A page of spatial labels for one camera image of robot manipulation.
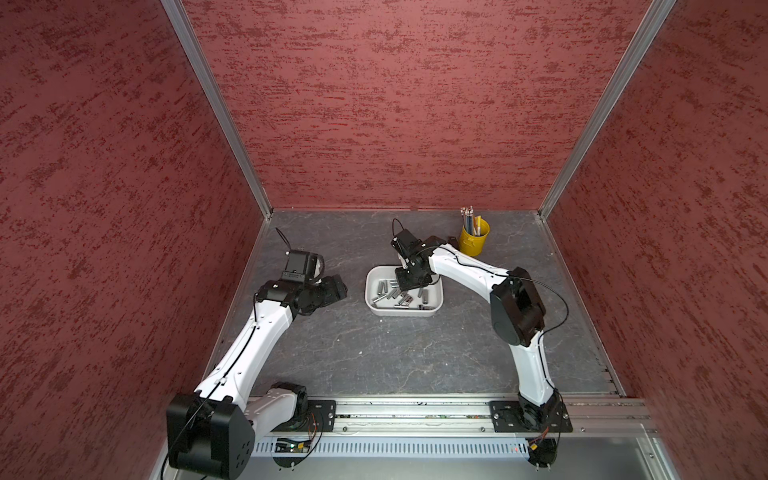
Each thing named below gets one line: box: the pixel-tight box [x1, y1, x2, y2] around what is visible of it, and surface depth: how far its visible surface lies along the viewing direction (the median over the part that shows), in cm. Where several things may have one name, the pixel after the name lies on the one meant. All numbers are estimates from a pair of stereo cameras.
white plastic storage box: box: [365, 265, 444, 317], surface depth 97 cm
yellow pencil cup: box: [459, 217, 491, 257], surface depth 105 cm
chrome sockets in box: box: [372, 280, 428, 310], surface depth 97 cm
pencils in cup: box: [460, 206, 481, 236], surface depth 102 cm
